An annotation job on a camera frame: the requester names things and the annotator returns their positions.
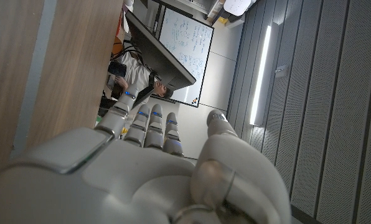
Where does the whiteboard with blue writing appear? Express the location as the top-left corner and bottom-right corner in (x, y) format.
(158, 6), (215, 108)

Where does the orange basketball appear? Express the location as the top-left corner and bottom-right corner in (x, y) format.
(112, 36), (124, 55)

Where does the long ceiling light strip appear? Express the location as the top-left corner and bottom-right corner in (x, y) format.
(249, 24), (273, 127)

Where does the seated person in light shirt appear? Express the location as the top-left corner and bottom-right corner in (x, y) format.
(106, 51), (174, 100)

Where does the black computer monitor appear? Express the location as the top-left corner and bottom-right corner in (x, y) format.
(125, 11), (197, 91)

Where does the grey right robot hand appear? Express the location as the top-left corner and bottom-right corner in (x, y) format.
(0, 84), (292, 224)

